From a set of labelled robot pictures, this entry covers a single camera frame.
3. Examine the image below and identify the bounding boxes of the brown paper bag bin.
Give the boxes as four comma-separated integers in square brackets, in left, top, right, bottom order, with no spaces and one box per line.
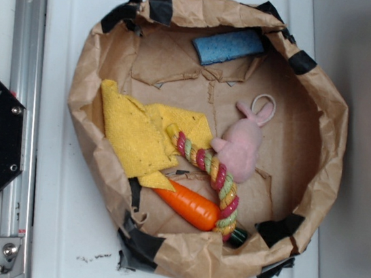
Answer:
[68,0,349,278]

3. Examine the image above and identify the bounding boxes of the orange plastic carrot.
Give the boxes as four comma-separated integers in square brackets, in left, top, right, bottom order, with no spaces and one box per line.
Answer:
[154,181,221,232]

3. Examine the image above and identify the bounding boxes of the aluminium extrusion rail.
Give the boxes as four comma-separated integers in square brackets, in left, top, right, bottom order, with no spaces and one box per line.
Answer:
[0,0,47,278]

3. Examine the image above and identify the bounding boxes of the pink plush bunny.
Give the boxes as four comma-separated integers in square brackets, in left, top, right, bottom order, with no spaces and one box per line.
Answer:
[211,94,276,184]

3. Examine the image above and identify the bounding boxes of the metal corner bracket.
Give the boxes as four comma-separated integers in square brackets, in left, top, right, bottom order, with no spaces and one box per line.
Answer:
[0,237,24,278]

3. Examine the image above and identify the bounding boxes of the blue sponge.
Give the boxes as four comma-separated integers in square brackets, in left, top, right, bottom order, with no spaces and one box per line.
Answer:
[192,29,264,65]

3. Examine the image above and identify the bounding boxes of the yellow cloth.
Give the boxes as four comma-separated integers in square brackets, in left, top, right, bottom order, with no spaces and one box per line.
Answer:
[100,79,213,192]

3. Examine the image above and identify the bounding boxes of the multicolored twisted rope toy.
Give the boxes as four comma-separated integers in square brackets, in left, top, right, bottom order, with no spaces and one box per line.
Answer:
[166,124,247,247]

